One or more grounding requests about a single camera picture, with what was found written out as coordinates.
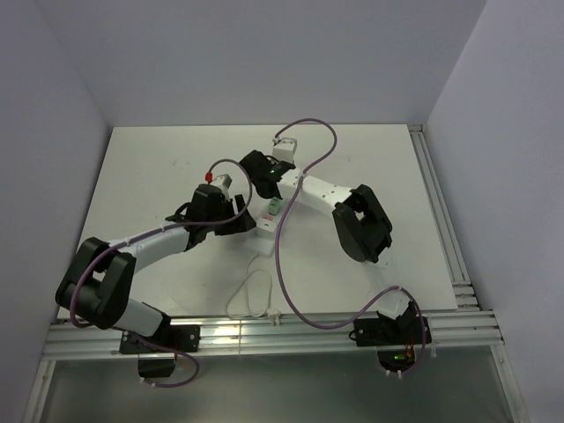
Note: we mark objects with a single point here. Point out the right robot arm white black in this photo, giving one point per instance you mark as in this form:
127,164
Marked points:
363,228

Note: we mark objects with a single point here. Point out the green plug adapter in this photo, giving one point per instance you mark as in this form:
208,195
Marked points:
274,206

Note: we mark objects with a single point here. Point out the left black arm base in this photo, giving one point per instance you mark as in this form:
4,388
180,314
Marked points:
158,356

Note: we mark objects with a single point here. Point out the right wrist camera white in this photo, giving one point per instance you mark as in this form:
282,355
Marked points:
284,149

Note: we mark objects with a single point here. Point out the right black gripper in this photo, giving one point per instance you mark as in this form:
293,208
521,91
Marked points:
274,162

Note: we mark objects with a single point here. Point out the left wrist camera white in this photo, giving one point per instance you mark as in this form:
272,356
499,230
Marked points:
217,184

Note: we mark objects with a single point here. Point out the aluminium frame rail front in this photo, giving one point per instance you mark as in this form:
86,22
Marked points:
224,337

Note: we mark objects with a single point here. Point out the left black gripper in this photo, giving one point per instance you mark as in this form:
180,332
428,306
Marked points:
245,224

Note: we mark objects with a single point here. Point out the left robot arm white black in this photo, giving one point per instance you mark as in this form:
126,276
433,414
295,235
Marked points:
96,287

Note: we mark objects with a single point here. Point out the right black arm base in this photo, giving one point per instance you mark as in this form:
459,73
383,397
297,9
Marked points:
379,337

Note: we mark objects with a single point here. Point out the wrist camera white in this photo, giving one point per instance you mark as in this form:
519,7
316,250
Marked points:
284,149
217,184

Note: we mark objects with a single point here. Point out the white colourful power strip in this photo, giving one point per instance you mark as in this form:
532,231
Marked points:
258,245

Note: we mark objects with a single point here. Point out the aluminium frame rail right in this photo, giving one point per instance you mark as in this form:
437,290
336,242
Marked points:
463,288

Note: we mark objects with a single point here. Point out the white square plug adapter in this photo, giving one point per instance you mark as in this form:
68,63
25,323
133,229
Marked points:
266,229

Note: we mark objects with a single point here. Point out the aluminium frame rail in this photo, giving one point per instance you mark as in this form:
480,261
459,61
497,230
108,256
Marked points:
463,288
224,337

